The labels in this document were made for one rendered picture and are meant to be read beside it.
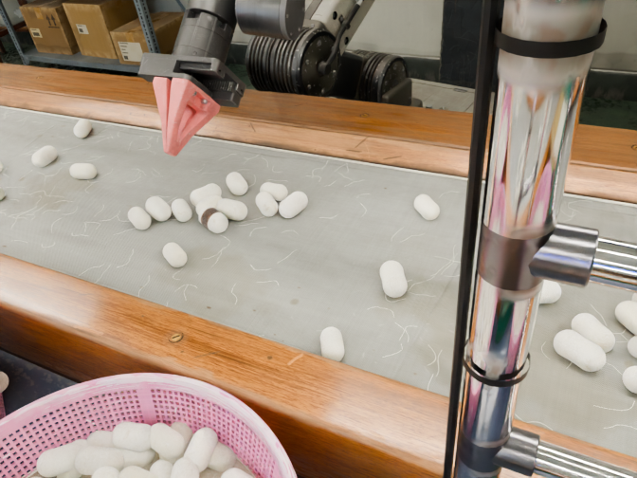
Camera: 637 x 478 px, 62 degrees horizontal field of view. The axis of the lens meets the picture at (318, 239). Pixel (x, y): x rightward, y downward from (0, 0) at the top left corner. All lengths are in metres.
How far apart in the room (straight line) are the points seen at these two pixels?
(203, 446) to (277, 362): 0.08
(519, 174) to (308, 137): 0.55
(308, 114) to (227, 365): 0.41
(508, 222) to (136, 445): 0.33
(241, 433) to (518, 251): 0.27
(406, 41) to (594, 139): 2.12
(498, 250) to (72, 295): 0.42
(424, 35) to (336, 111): 1.98
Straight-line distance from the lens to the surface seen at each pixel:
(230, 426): 0.40
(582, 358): 0.44
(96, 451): 0.44
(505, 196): 0.17
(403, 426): 0.37
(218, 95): 0.62
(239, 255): 0.54
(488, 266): 0.19
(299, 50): 0.93
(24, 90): 1.06
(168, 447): 0.42
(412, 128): 0.68
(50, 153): 0.82
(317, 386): 0.39
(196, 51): 0.61
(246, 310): 0.49
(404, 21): 2.71
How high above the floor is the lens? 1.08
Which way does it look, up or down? 38 degrees down
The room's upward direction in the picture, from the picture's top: 8 degrees counter-clockwise
